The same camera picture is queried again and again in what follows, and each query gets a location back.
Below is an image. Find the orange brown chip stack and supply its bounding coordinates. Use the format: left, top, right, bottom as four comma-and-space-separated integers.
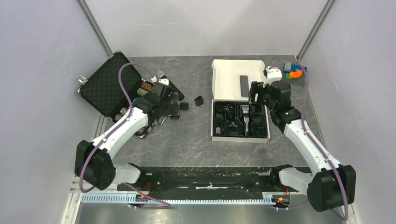
141, 82, 154, 92

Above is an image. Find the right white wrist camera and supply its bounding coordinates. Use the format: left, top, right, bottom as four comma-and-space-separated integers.
264, 66, 283, 85

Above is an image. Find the black microphone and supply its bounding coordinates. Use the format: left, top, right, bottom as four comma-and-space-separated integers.
157, 71, 185, 101

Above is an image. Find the grey toy brick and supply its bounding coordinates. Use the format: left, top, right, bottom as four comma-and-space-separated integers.
283, 62, 292, 73

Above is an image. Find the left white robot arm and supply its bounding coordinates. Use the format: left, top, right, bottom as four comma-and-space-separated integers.
74, 83, 179, 190

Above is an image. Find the green toy brick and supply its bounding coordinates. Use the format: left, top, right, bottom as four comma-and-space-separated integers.
285, 73, 292, 80

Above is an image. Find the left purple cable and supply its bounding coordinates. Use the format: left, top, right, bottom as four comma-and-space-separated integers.
78, 63, 171, 210

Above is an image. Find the grey toy brick baseplate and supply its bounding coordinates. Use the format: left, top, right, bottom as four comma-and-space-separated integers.
282, 72, 305, 86

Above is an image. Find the white cable duct strip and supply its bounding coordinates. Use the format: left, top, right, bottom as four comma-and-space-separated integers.
81, 193, 276, 206

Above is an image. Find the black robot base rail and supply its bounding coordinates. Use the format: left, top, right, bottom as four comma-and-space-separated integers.
132, 166, 293, 193

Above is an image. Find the white clipper kit box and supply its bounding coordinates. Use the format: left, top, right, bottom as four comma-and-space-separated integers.
211, 59, 270, 143

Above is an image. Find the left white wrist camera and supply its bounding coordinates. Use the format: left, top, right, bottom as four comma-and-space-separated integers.
157, 78, 170, 86

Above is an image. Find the orange curved toy piece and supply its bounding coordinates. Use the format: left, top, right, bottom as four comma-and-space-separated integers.
289, 70, 303, 79

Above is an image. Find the black clipper comb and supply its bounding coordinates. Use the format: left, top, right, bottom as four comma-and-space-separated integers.
170, 115, 180, 120
179, 102, 189, 111
194, 96, 204, 106

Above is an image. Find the black aluminium poker case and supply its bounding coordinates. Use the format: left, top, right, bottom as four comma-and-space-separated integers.
78, 51, 170, 137

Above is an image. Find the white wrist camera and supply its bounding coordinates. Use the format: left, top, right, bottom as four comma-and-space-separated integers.
157, 78, 170, 86
264, 66, 283, 85

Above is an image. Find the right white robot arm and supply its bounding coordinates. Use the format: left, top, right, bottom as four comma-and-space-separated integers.
249, 81, 356, 212

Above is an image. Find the silver hair clipper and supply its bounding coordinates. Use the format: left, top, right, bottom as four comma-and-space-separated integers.
240, 105, 249, 136

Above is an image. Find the green chip stack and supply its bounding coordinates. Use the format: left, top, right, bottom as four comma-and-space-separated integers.
137, 88, 150, 97

